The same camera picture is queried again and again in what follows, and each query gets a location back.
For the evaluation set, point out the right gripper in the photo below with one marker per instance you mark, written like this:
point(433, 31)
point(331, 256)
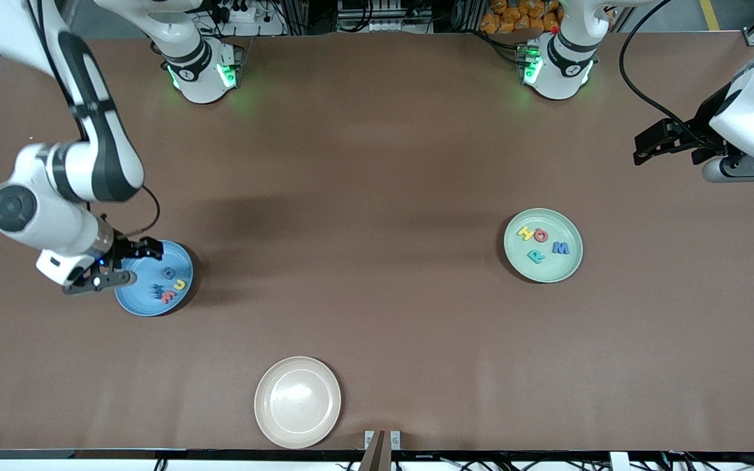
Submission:
point(122, 252)

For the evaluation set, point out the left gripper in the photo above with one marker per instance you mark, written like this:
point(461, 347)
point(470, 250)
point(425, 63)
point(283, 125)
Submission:
point(703, 122)

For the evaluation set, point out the blue small letter g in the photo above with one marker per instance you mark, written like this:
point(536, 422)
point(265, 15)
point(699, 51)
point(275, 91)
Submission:
point(162, 273)

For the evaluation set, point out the blue small letter m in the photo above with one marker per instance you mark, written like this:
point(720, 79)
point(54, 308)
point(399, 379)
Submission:
point(157, 290)

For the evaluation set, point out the yellow small letter u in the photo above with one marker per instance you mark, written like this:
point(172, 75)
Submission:
point(177, 286)

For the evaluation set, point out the red small letter w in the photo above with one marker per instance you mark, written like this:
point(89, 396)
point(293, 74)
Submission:
point(169, 297)

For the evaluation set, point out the blue capital letter W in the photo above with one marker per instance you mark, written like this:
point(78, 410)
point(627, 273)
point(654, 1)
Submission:
point(561, 248)

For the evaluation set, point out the red capital letter Q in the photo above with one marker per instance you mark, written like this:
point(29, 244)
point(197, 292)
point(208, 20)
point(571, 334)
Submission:
point(535, 236)

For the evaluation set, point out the yellow capital letter H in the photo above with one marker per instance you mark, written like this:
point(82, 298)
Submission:
point(525, 232)

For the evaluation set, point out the teal capital letter R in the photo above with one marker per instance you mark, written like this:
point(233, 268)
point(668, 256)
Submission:
point(534, 257)

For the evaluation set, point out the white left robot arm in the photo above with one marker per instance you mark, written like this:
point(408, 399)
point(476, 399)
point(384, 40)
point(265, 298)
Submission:
point(567, 65)

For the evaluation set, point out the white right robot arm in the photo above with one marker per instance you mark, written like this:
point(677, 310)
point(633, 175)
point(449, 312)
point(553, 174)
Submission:
point(102, 131)

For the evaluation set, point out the blue plate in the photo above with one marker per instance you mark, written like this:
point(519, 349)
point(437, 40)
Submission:
point(148, 306)

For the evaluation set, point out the green plate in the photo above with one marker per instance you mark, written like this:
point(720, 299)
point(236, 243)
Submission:
point(560, 268)

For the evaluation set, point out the orange packets pile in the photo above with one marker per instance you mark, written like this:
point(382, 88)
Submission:
point(501, 23)

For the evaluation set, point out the beige plate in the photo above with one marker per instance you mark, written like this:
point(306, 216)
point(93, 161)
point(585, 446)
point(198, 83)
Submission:
point(297, 402)

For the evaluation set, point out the white power strip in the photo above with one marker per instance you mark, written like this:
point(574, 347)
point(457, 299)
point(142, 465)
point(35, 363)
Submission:
point(252, 29)

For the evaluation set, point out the grey equipment box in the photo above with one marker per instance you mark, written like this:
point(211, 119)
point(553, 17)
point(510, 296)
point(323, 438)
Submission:
point(383, 25)

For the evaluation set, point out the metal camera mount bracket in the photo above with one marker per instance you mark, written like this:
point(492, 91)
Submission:
point(377, 451)

